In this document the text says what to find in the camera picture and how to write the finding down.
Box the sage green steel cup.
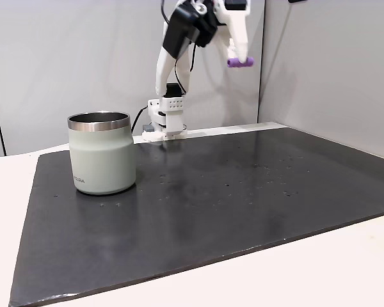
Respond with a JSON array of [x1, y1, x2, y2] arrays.
[[67, 111, 137, 196]]

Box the black table mat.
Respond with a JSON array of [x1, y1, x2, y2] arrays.
[[8, 123, 384, 307]]

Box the black camera box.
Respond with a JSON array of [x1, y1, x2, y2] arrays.
[[162, 1, 219, 60]]

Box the purple pen grip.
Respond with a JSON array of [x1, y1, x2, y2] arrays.
[[227, 56, 255, 69]]

